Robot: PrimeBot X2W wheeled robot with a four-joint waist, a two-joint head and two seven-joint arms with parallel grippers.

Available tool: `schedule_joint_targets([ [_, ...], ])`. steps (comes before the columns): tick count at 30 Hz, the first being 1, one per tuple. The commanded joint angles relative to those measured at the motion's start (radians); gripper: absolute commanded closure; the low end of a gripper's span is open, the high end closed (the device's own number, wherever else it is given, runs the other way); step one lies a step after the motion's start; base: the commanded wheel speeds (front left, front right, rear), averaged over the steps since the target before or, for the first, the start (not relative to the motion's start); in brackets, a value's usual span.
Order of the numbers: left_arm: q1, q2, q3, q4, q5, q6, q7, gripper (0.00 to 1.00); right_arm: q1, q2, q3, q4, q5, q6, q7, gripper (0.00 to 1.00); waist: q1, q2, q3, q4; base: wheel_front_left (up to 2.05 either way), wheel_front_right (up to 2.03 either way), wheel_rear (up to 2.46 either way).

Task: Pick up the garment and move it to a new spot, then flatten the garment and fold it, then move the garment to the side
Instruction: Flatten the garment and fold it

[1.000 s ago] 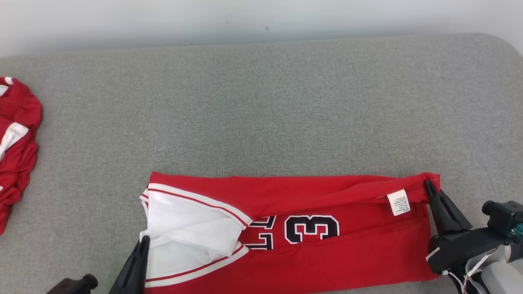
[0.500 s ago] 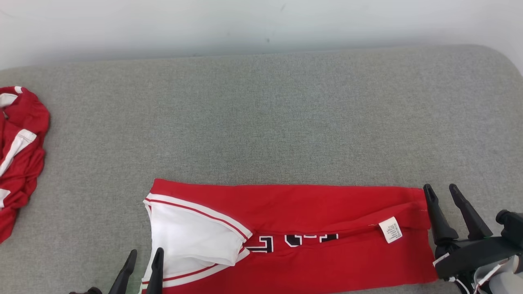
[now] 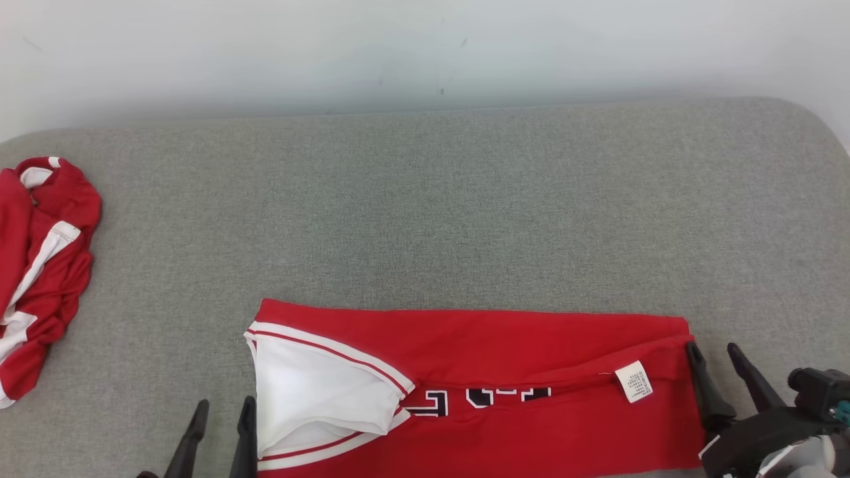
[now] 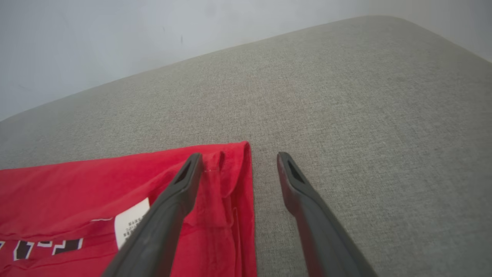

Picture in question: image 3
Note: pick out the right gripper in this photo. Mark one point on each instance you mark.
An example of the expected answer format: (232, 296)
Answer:
(750, 438)

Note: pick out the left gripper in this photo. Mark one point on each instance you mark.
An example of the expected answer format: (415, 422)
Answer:
(149, 475)

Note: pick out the red jersey with black lettering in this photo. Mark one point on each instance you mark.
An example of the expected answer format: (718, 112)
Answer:
(531, 345)

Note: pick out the red shorts with white stripes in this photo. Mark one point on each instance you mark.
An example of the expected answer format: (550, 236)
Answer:
(40, 299)

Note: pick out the grey fabric sofa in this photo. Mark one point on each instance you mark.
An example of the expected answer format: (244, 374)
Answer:
(425, 199)

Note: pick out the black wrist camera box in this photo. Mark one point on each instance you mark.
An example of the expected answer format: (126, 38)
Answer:
(817, 392)

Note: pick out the teal camera connector plug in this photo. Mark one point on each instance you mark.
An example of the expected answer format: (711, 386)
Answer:
(844, 411)

